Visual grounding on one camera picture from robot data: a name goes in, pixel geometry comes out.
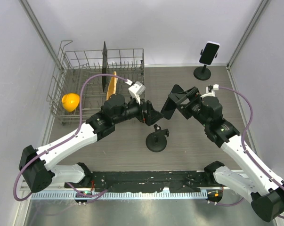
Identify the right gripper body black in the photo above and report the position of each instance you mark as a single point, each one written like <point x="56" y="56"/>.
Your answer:
<point x="193" y="107"/>

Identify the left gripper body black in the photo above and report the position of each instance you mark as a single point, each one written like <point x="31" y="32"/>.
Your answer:
<point x="144" y="116"/>

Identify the lavender smartphone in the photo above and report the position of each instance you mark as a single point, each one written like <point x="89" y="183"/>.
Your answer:
<point x="209" y="53"/>

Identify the black smartphone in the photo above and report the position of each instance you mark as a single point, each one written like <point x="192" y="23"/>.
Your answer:
<point x="170" y="106"/>

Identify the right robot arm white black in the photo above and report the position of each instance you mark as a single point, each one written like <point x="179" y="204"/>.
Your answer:
<point x="262" y="188"/>

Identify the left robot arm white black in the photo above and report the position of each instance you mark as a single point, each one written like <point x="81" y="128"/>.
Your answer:
<point x="40" y="167"/>

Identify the orange wooden plate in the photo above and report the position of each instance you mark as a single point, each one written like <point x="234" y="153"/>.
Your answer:
<point x="111" y="87"/>

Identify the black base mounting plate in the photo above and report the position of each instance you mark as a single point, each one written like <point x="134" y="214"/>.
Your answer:
<point x="149" y="181"/>

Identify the black plate upright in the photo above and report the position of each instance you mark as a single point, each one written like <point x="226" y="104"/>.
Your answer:
<point x="104" y="66"/>

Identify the yellow bowl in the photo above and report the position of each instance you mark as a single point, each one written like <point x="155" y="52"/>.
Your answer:
<point x="70" y="101"/>

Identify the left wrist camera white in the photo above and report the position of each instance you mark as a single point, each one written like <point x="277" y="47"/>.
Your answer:
<point x="135" y="90"/>

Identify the grey wire dish rack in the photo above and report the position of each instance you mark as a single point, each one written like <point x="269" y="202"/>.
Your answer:
<point x="74" y="67"/>

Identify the white slotted cable duct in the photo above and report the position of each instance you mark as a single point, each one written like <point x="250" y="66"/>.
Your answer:
<point x="164" y="195"/>

